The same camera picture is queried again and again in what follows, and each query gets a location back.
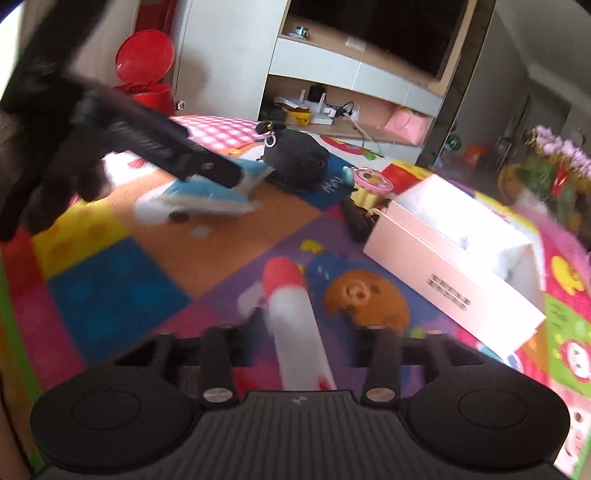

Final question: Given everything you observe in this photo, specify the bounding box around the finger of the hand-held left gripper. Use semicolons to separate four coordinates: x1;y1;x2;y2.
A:
69;76;243;190

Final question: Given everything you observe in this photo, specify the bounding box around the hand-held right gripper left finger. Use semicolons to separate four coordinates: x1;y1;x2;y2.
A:
117;325;260;411

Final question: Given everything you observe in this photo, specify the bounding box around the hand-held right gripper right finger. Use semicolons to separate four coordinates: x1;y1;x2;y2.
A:
352;325;484;404

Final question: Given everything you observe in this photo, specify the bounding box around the blue and white packet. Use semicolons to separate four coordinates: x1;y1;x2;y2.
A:
134;159;276;227

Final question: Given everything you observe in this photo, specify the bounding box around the white tube with red cap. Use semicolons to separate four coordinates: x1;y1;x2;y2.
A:
261;256;339;393

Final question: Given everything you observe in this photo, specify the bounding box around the pink cardboard box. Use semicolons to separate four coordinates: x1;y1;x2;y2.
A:
362;174;548;366

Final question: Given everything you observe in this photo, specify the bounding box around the black plush toy with keyring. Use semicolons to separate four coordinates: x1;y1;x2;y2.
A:
255;120;331;191

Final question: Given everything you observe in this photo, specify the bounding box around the pink round toy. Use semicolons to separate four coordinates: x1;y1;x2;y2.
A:
351;167;394;208

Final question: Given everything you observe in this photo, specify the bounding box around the red pedal bin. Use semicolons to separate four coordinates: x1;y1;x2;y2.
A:
113;28;177;114

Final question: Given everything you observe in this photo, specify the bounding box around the colourful cartoon play mat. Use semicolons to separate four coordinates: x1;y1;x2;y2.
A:
0;113;591;480

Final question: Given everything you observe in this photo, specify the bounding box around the white router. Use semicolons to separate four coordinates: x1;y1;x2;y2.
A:
300;90;334;125

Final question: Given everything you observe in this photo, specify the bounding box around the orange box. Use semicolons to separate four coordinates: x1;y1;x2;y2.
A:
464;144;490;167

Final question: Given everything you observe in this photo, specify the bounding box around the pink gift bag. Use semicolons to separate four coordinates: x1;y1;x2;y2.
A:
384;105;435;145

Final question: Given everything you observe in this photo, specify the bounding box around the black television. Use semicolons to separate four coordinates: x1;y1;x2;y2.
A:
286;0;470;80

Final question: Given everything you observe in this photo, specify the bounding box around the pink orchid plant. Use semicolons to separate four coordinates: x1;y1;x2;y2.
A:
499;124;591;229

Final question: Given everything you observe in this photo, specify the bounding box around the white wall shelf unit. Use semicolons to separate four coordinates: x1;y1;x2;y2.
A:
173;0;468;145

